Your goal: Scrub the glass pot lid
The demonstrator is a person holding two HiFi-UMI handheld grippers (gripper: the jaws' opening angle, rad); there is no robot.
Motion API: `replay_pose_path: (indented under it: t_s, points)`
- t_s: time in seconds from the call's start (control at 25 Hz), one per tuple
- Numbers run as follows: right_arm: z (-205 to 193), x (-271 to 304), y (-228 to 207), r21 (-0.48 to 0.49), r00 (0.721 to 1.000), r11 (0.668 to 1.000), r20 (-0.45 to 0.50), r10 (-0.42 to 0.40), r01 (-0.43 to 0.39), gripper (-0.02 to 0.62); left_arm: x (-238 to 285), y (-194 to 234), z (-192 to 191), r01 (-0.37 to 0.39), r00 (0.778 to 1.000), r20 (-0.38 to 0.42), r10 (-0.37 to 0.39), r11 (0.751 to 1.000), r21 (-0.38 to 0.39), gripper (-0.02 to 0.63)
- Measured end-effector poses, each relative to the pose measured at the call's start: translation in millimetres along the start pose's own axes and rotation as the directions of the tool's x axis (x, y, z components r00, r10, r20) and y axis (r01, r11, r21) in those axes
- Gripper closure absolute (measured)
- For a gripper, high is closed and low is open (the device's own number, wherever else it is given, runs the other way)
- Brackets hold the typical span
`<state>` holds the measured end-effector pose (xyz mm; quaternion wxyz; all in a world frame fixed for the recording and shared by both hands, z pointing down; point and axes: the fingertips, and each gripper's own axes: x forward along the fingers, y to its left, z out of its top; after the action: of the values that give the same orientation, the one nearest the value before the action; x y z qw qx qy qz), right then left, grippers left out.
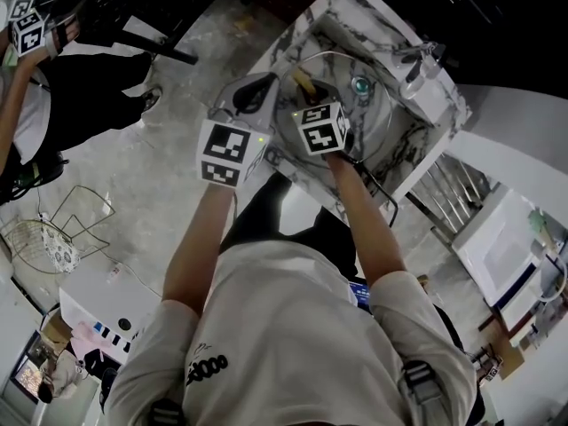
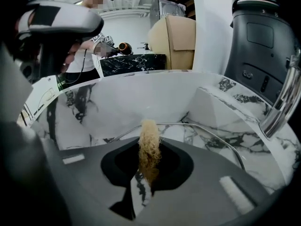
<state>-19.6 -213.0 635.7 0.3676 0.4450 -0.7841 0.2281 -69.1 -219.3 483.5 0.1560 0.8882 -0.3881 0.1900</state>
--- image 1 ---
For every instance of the teal sink drain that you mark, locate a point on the teal sink drain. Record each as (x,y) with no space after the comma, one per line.
(360,85)

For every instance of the green cup with brushes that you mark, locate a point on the green cup with brushes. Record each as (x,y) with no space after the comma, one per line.
(541,224)

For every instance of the chrome faucet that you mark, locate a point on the chrome faucet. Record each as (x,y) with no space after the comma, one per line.
(417,73)

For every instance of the white counter with holes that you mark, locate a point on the white counter with holes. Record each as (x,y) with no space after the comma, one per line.
(97,300)

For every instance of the person in white shirt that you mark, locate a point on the person in white shirt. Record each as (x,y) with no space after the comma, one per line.
(288,349)

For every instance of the person's left forearm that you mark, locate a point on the person's left forearm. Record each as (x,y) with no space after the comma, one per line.
(199,246)

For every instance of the person's right forearm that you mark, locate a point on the person's right forearm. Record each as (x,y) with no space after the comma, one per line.
(368,229)

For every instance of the black screen device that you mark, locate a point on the black screen device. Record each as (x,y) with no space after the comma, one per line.
(360,293)

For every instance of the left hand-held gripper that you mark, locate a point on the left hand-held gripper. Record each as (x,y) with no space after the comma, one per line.
(224,142)

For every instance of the yellow sponge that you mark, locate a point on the yellow sponge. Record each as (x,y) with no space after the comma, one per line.
(302,80)

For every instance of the white curved faucet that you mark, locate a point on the white curved faucet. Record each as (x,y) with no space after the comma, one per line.
(561,278)

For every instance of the person's black trousers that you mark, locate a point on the person's black trousers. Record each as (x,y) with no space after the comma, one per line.
(266,220)

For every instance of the black marbled vanity desk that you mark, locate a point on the black marbled vanity desk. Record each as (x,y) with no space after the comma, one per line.
(133,7)

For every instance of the patterned seat cushion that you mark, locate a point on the patterned seat cushion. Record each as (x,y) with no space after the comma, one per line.
(60,249)

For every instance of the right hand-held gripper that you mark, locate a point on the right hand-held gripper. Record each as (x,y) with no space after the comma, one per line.
(324,136)

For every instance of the white marble sink cabinet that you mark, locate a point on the white marble sink cabinet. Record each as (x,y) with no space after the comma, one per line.
(355,16)

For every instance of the tall black cabinet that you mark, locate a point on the tall black cabinet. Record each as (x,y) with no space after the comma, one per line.
(488,16)

